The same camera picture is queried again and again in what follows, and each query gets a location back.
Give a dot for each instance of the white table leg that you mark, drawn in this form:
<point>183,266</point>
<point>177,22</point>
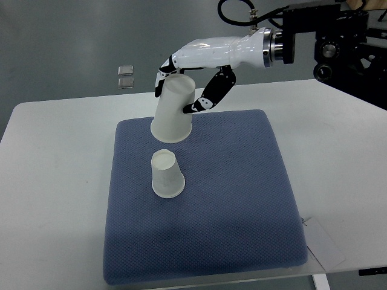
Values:
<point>320,282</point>

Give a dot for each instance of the white paper cup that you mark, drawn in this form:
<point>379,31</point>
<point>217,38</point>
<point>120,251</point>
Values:
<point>170,124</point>
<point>167,178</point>

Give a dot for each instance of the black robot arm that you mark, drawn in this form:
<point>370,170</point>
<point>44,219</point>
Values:
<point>345,60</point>

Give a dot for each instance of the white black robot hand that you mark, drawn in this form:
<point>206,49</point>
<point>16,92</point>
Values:
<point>258,50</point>

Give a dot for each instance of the white paper tag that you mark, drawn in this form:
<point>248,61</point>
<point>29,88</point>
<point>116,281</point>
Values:
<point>321,245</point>

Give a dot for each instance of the wooden furniture corner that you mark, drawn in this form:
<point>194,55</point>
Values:
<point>367,4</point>

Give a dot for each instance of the white paper cup on cushion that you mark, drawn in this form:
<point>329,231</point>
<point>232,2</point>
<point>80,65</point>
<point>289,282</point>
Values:
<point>167,178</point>

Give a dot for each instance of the black bracket under table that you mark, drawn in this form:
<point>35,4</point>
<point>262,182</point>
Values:
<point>372,271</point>

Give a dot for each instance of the blue grey fabric cushion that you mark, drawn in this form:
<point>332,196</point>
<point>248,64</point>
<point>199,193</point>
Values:
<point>236,213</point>

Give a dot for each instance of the upper metal floor plate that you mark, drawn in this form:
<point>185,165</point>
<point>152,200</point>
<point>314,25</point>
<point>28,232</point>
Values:
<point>125,70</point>

